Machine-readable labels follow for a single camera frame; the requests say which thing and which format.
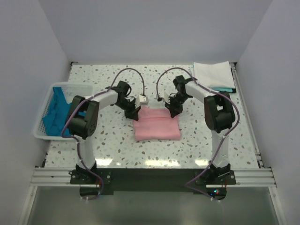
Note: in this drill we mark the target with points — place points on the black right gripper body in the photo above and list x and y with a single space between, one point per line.
176 101

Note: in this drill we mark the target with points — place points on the blue t shirt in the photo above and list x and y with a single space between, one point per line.
54 121

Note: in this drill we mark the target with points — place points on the aluminium frame rail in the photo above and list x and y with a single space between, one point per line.
59 177

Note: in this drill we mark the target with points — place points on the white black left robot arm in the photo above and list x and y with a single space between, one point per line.
81 123

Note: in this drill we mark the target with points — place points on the folded teal t shirt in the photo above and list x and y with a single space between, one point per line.
219 89

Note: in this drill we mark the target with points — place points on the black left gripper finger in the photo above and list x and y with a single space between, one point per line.
127 115
134 116

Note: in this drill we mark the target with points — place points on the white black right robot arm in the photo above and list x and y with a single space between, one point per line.
219 117

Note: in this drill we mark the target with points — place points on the folded white t shirt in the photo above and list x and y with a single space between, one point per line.
217 75

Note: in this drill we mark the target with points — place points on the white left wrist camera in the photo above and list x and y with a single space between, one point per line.
142 100

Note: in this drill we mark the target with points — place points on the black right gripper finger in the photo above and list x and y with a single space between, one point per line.
173 113
179 111

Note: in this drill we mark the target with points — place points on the folded black t shirt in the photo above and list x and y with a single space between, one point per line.
230 82

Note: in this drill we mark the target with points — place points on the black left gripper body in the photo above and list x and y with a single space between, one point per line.
127 105

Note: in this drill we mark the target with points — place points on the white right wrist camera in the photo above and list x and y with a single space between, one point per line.
165 97

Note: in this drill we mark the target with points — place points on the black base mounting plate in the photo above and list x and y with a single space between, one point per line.
106 181

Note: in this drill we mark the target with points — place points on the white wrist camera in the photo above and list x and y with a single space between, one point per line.
142 100
165 97

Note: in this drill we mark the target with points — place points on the white plastic basket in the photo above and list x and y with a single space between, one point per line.
69 90

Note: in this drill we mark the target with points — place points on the pink t shirt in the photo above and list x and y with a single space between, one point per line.
156 124

